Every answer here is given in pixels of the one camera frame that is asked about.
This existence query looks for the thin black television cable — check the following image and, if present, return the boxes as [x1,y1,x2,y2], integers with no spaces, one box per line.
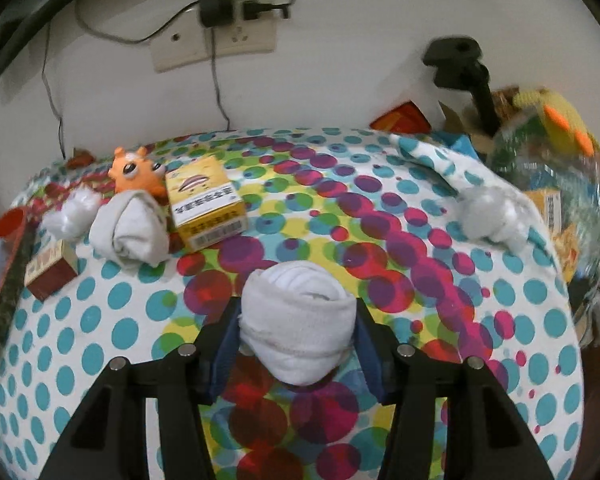
[41,22,67,160]

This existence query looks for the yellow knitted duck toy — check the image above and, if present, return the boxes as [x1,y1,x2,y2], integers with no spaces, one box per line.
[512,87,600,158]

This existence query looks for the small orange red wrapper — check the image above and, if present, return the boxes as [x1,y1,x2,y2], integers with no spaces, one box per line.
[66,147,97,168]

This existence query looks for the yellow printed box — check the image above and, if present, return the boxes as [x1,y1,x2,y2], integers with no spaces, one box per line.
[525,187,581,281]

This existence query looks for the polka dot tablecloth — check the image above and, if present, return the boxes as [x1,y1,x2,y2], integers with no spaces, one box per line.
[0,127,586,480]

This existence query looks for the blue plastic bag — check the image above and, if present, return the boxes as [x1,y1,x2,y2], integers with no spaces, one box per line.
[432,130,486,161]

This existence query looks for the black clamp stand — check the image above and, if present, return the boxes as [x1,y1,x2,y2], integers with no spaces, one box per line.
[422,37,501,136]

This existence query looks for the black adapter cable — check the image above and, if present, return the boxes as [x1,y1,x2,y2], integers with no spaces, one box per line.
[210,26,231,132]

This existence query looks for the black angled plug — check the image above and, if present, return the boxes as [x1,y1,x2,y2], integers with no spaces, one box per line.
[240,0,293,21]

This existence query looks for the white wall socket plate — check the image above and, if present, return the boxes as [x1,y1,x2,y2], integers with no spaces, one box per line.
[150,0,278,73]

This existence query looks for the dark red small box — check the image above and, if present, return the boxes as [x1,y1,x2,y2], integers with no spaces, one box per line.
[24,239,79,302]

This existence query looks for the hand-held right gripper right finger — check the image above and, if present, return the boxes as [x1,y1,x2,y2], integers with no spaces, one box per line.
[352,297,556,480]

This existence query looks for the red round tray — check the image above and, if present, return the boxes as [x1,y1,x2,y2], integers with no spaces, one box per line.
[0,207,36,386]

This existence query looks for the black power adapter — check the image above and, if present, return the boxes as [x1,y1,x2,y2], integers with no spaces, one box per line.
[200,0,237,28]

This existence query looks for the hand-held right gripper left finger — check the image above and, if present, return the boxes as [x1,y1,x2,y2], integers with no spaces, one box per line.
[37,297,243,480]

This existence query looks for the yellow medicine box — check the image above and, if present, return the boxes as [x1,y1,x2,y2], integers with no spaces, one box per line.
[165,156,248,252]

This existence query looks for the red packet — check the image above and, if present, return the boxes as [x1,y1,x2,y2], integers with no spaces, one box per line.
[370,101,433,133]

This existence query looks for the white plastic bag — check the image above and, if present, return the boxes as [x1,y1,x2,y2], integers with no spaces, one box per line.
[457,185,531,253]
[45,185,103,240]

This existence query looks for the white sock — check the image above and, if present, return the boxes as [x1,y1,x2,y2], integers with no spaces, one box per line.
[89,190,172,268]
[239,260,358,387]

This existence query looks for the black plug cable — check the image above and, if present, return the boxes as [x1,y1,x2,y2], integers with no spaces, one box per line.
[75,0,295,45]

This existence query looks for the open cardboard carton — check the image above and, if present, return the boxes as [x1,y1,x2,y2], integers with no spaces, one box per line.
[437,100,486,136]

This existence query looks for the black curved television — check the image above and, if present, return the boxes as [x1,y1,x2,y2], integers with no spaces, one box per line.
[0,0,126,96]

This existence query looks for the orange toy figure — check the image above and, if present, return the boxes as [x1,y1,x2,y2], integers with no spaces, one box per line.
[107,146,167,198]

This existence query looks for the clear plastic bag of goods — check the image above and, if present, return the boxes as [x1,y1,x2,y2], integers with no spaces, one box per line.
[487,110,600,281]

